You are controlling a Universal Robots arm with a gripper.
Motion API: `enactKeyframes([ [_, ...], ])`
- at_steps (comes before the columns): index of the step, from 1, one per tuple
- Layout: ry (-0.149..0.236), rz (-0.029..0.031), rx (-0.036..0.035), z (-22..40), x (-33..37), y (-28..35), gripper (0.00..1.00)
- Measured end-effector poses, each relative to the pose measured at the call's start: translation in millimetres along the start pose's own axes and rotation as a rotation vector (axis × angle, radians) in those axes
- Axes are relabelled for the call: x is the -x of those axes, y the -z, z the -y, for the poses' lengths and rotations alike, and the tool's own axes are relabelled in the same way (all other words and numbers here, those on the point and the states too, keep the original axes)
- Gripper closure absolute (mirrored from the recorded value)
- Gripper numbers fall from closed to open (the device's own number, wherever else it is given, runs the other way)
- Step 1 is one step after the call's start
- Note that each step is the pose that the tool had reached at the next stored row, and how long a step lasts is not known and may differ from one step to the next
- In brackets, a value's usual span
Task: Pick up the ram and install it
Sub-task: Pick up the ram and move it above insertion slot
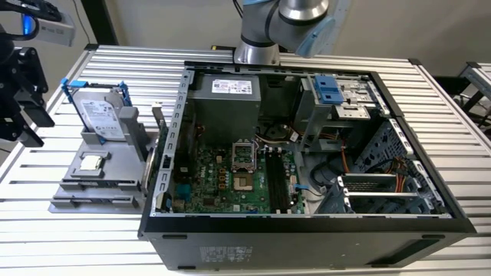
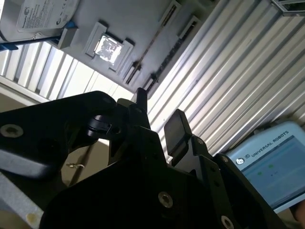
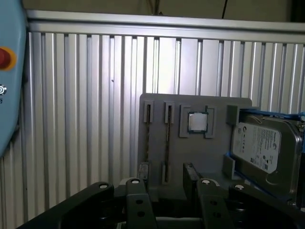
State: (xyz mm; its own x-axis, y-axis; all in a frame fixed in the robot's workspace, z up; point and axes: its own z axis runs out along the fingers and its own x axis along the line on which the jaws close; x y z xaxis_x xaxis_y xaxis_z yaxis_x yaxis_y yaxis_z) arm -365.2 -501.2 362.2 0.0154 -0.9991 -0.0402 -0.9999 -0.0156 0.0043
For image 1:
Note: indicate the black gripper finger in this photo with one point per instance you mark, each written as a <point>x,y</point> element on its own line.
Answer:
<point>31,138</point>
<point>36,112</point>

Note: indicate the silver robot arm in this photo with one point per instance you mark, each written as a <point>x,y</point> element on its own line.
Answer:
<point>260,28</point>

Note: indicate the black RAM slot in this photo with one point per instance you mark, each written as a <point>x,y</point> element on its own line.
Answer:
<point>271,181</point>
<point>282,181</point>

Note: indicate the hard disk in blue carrier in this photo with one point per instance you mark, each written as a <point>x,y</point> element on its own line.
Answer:
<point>98,112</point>

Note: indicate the silver CPU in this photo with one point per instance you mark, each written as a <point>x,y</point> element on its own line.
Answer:
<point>91,163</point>

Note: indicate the grey parts rack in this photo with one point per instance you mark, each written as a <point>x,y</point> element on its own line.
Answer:
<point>115,161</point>

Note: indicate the green graphics card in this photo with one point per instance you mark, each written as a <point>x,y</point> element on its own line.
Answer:
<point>163,135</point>

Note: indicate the black rear fan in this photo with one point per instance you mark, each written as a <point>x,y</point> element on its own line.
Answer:
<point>186,143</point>

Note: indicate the green motherboard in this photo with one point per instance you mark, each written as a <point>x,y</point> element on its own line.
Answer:
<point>207,178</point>

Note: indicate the grey power supply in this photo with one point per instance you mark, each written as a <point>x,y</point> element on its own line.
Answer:
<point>226,115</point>

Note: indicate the yellow black plug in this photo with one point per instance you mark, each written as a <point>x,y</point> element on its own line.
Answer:
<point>220,47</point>

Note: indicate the CPU socket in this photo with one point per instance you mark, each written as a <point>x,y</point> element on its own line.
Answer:
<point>243,181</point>

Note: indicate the black PC case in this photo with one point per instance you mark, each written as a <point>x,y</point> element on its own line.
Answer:
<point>268,250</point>

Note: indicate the blue drive latch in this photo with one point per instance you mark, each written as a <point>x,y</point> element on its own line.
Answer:
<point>326,89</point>

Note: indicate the grey metal drive cage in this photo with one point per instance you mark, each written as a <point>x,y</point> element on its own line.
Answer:
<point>352,112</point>

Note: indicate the grey disk bay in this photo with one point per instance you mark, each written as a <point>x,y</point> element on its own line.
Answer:
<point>368,178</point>

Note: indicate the metal slat side table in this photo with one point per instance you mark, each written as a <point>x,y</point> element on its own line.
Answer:
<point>479,72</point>

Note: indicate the black upright post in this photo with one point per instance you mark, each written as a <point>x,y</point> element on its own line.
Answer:
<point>98,20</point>

